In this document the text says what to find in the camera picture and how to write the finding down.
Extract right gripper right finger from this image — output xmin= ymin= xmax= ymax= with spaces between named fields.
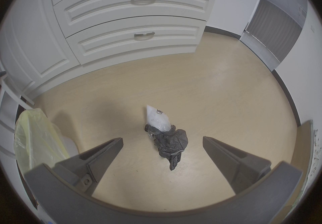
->
xmin=202 ymin=136 xmax=273 ymax=196

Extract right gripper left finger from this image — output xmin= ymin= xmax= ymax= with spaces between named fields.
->
xmin=53 ymin=137 xmax=124 ymax=197

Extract yellow plastic bag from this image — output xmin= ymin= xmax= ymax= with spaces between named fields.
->
xmin=14 ymin=108 xmax=71 ymax=176

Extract black plastic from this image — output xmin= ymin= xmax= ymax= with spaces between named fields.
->
xmin=144 ymin=124 xmax=189 ymax=171

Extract white printed wrapper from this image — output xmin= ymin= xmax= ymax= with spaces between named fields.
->
xmin=146 ymin=104 xmax=172 ymax=132

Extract white chair grey cushions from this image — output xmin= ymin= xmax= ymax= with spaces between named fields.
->
xmin=0 ymin=71 xmax=34 ymax=158

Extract white wardrobe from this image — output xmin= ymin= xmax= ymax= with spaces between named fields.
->
xmin=0 ymin=0 xmax=224 ymax=103

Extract grey curtain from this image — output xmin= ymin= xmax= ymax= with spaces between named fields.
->
xmin=245 ymin=0 xmax=302 ymax=60

